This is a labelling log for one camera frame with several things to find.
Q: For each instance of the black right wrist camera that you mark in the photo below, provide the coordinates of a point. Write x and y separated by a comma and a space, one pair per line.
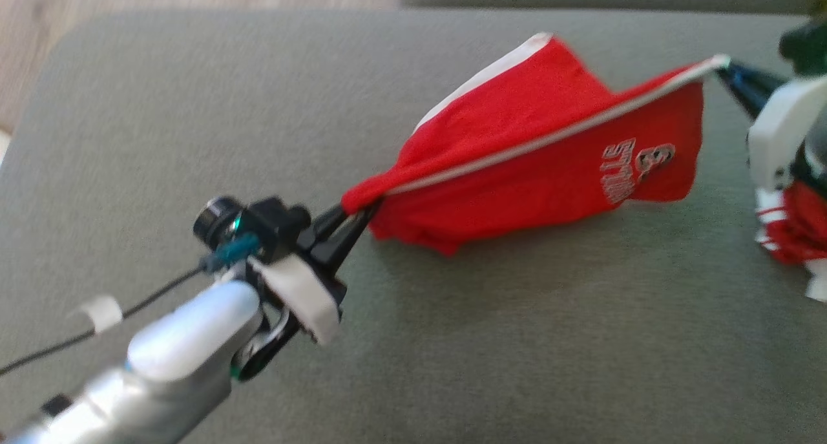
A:
807, 46

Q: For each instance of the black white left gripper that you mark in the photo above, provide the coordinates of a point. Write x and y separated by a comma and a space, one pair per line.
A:
303, 295

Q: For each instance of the red and white shirt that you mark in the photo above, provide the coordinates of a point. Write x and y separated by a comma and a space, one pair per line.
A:
801, 231

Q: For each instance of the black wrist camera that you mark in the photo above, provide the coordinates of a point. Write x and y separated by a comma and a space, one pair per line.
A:
807, 46
258, 224

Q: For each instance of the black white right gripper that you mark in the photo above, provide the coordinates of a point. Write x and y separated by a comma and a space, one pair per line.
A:
775, 134

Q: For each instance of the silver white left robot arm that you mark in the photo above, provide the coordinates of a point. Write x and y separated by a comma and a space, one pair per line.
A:
181, 347

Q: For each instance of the red Bulls 23 jersey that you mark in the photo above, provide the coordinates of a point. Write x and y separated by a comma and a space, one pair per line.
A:
517, 185

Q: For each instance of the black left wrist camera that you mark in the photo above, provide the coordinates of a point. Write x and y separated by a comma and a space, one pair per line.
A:
258, 224

